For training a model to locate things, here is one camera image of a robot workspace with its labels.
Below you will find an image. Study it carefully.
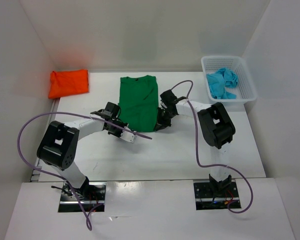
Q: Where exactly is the green t-shirt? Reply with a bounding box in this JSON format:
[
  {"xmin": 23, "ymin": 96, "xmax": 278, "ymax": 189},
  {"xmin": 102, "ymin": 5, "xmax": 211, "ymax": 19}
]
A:
[{"xmin": 118, "ymin": 75, "xmax": 159, "ymax": 133}]

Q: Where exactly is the light blue t-shirt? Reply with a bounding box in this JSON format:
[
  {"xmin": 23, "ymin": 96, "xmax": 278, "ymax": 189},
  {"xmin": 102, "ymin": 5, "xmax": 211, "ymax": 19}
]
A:
[{"xmin": 206, "ymin": 67, "xmax": 239, "ymax": 100}]

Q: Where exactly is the orange t-shirt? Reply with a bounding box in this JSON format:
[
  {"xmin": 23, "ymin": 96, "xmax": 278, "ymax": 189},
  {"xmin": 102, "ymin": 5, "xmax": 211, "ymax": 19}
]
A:
[{"xmin": 48, "ymin": 69, "xmax": 89, "ymax": 99}]

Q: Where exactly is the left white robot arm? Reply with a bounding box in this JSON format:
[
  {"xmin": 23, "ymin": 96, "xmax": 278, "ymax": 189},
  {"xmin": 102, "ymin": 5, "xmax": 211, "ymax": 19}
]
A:
[{"xmin": 36, "ymin": 102, "xmax": 134, "ymax": 200}]

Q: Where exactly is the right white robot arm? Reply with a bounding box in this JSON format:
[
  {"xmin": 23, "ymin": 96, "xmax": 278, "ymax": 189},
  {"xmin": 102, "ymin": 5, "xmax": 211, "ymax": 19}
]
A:
[{"xmin": 154, "ymin": 90, "xmax": 236, "ymax": 197}]

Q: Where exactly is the white plastic basket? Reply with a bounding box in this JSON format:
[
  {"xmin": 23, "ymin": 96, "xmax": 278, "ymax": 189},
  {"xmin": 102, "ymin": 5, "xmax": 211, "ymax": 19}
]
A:
[{"xmin": 201, "ymin": 55, "xmax": 257, "ymax": 104}]

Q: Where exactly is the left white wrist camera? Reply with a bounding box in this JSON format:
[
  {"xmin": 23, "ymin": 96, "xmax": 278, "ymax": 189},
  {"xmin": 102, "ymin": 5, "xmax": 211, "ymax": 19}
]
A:
[{"xmin": 119, "ymin": 130, "xmax": 137, "ymax": 144}]

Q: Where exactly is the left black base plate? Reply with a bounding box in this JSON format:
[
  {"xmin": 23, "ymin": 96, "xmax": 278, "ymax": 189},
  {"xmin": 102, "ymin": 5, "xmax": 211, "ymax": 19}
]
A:
[{"xmin": 51, "ymin": 183, "xmax": 106, "ymax": 213}]

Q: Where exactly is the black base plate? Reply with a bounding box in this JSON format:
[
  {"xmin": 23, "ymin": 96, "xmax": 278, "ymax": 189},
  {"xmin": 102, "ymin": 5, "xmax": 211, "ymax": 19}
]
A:
[
  {"xmin": 51, "ymin": 183, "xmax": 106, "ymax": 213},
  {"xmin": 193, "ymin": 180, "xmax": 241, "ymax": 211}
]

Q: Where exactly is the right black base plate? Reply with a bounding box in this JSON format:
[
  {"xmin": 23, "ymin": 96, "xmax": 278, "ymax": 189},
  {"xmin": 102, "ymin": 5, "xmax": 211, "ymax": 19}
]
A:
[{"xmin": 193, "ymin": 180, "xmax": 241, "ymax": 211}]

